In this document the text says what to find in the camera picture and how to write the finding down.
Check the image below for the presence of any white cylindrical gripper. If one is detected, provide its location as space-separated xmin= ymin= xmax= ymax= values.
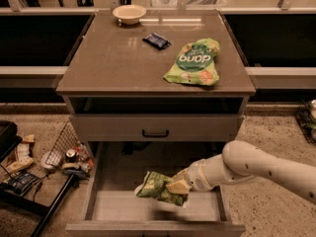
xmin=166 ymin=155 xmax=231 ymax=195

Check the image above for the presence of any green jalapeno chip bag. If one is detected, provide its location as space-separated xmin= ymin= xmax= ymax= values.
xmin=134 ymin=172 xmax=188 ymax=206

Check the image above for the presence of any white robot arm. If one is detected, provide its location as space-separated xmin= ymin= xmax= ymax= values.
xmin=166 ymin=140 xmax=316 ymax=203

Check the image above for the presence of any open bottom drawer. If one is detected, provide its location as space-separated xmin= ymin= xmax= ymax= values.
xmin=66 ymin=142 xmax=245 ymax=237

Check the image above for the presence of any grey drawer cabinet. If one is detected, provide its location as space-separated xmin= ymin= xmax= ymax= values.
xmin=54 ymin=9 xmax=257 ymax=237

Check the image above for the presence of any closed upper drawer front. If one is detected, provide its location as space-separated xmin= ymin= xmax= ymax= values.
xmin=70 ymin=114 xmax=244 ymax=141

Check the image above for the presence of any green round-logo snack bag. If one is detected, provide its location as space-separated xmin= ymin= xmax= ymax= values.
xmin=164 ymin=38 xmax=220 ymax=86

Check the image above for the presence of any soda can in basket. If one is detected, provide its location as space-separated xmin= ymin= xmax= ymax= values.
xmin=65 ymin=149 xmax=76 ymax=163

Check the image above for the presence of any white round lid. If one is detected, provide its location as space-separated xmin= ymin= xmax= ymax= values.
xmin=40 ymin=151 xmax=62 ymax=170

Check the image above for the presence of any small dark blue packet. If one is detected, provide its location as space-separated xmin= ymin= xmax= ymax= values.
xmin=142 ymin=33 xmax=171 ymax=50

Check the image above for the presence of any dark blue packet on floor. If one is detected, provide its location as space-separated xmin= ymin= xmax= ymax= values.
xmin=0 ymin=171 xmax=40 ymax=196

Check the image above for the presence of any white snack package on floor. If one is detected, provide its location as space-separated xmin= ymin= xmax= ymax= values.
xmin=6 ymin=134 xmax=35 ymax=174

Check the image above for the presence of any white ceramic bowl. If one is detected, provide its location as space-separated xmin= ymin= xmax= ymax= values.
xmin=113 ymin=5 xmax=146 ymax=25

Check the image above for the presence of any black drawer handle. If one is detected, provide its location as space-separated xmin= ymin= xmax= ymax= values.
xmin=141 ymin=129 xmax=169 ymax=138

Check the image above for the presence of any black wire basket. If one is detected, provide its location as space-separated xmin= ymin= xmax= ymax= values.
xmin=295 ymin=100 xmax=316 ymax=144
xmin=48 ymin=121 xmax=94 ymax=180

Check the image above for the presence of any black wire basket right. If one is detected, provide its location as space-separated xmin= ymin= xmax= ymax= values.
xmin=295 ymin=100 xmax=316 ymax=144

